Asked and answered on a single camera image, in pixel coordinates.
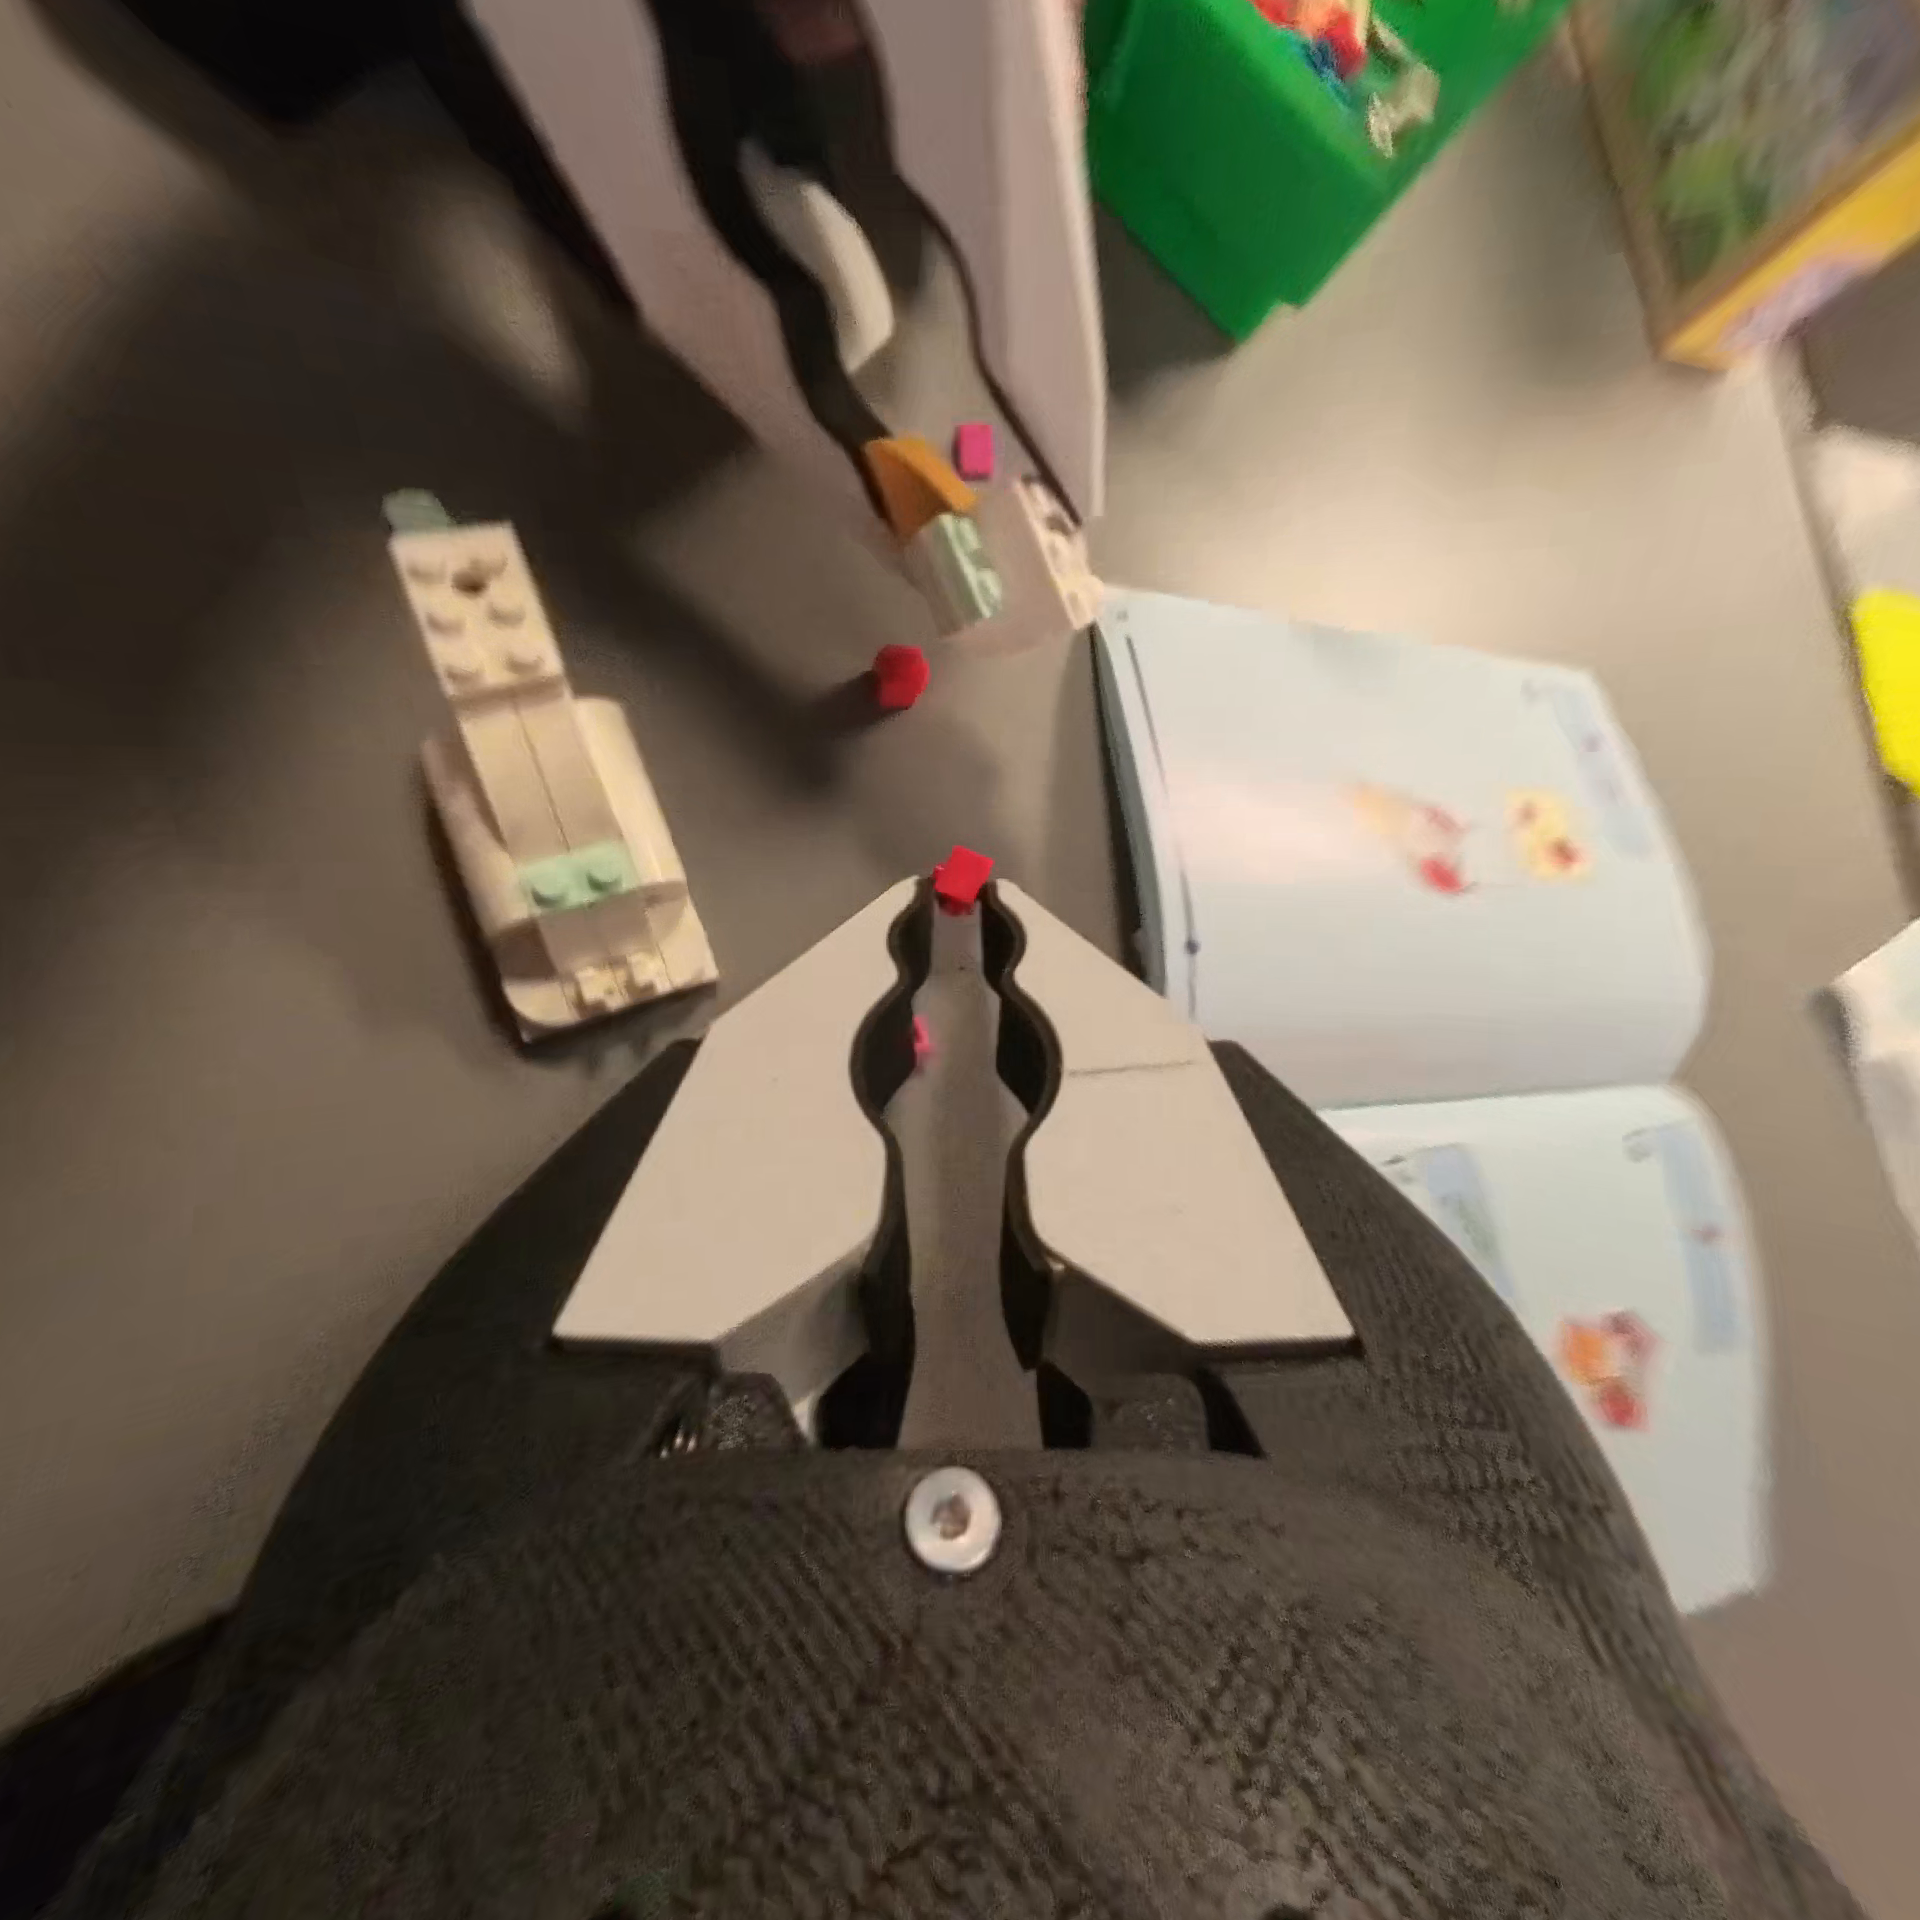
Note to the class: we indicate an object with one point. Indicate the closed lego instruction booklet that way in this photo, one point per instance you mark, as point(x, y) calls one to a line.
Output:
point(1882, 1051)

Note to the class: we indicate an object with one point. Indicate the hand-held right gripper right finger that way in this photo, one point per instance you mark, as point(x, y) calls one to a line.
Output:
point(1186, 1214)

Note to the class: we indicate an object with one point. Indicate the small red lego piece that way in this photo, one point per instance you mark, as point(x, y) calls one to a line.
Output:
point(964, 878)
point(902, 678)

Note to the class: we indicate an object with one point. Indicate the green plastic bin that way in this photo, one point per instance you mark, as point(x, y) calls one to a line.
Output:
point(1200, 182)

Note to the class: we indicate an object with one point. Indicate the lego set cardboard box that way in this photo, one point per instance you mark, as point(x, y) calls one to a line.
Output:
point(1724, 135)

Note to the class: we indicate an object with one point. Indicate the open lego instruction booklet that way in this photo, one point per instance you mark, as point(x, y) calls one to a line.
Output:
point(1349, 901)

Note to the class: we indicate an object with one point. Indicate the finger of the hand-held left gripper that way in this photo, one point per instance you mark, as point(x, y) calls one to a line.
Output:
point(1004, 182)
point(600, 182)

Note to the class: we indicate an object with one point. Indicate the white mint orange lego assembly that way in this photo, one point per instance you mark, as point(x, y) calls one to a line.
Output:
point(960, 571)

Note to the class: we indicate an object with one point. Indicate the small pink lego piece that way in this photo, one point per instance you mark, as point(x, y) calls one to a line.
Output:
point(974, 451)
point(920, 1042)

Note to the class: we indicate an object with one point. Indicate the pile of lego pieces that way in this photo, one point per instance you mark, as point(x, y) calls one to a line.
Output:
point(1335, 45)

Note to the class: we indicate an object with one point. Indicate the yellow object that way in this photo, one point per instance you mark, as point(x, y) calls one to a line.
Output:
point(1891, 676)

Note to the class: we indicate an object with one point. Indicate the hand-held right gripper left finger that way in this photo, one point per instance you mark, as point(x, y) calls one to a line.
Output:
point(722, 1200)

